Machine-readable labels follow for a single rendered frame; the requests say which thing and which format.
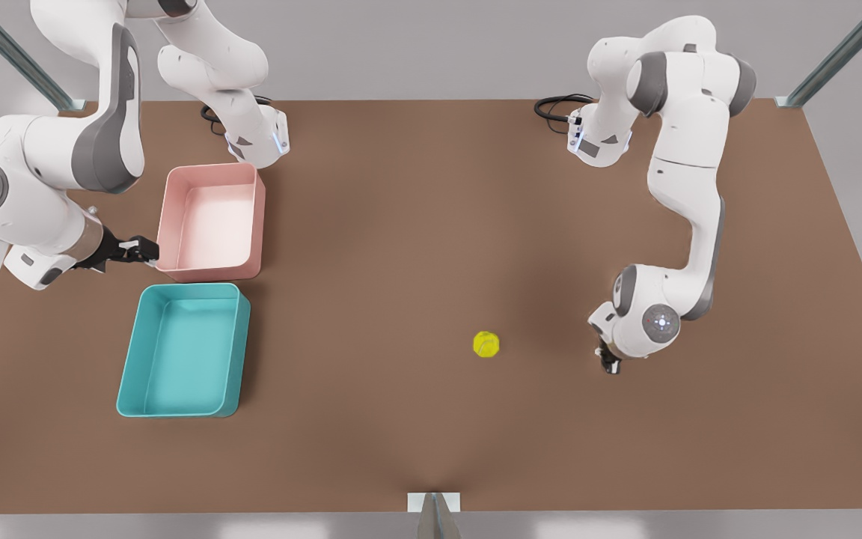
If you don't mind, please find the pink plastic tray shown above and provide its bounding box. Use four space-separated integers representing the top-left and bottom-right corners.
156 162 266 283

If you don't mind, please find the teal plastic tray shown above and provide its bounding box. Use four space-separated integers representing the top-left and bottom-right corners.
116 283 251 418

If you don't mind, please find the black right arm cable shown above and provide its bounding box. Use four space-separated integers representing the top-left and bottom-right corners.
201 96 273 137

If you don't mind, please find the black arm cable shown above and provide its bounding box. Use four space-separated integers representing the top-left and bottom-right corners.
201 96 273 137
534 94 596 135

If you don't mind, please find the silver frame post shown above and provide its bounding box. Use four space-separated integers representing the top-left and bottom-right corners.
407 492 462 539
0 0 88 113
775 0 862 109

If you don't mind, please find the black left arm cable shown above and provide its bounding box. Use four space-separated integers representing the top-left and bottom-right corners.
534 94 596 135

